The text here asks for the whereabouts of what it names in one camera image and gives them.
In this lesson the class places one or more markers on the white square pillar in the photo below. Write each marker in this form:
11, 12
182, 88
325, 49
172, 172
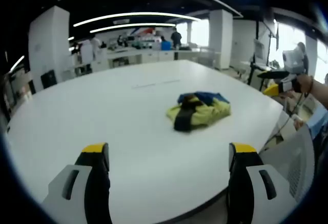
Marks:
48, 42

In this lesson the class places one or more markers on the black chair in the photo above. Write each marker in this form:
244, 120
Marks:
48, 78

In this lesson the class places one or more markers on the blue box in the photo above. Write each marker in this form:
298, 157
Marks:
166, 45

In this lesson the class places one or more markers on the white lab counter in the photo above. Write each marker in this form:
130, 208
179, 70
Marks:
153, 55

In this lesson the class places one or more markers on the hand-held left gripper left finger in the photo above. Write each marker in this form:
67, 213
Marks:
77, 183

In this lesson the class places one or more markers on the white mesh chair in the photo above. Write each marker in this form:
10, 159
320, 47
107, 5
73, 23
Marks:
294, 162

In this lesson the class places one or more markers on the long curved ceiling light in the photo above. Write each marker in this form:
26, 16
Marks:
133, 15
133, 25

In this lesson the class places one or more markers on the person's light blue shirt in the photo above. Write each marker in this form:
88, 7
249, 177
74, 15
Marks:
319, 121

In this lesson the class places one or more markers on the person's right hand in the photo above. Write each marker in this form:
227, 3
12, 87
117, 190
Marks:
305, 84

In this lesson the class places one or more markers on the yellow and blue garment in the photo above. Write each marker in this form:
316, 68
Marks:
202, 113

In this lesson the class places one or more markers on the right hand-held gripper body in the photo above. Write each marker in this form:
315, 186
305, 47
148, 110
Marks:
293, 61

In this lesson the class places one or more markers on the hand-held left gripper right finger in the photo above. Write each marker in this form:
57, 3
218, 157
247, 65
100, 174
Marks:
258, 183

